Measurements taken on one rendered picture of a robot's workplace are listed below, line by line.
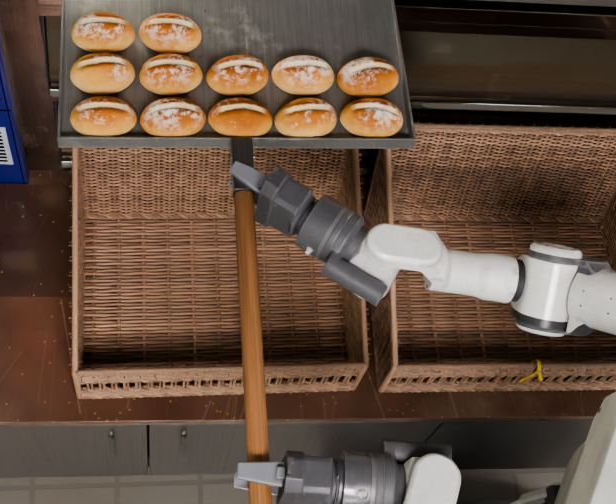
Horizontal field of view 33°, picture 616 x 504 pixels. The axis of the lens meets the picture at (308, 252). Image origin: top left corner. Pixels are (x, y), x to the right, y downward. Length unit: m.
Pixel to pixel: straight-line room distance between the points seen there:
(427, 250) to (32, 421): 0.91
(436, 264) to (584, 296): 0.22
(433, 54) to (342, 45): 0.27
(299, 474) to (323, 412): 0.75
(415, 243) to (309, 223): 0.16
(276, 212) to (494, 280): 0.34
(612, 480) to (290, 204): 0.58
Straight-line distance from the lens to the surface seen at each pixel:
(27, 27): 1.90
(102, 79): 1.65
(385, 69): 1.70
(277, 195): 1.54
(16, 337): 2.16
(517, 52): 2.02
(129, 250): 2.21
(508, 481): 2.80
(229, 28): 1.76
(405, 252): 1.52
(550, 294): 1.58
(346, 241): 1.53
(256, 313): 1.49
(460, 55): 2.00
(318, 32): 1.78
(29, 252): 2.23
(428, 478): 1.41
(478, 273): 1.58
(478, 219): 2.35
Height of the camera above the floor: 2.59
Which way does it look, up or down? 64 degrees down
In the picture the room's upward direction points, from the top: 18 degrees clockwise
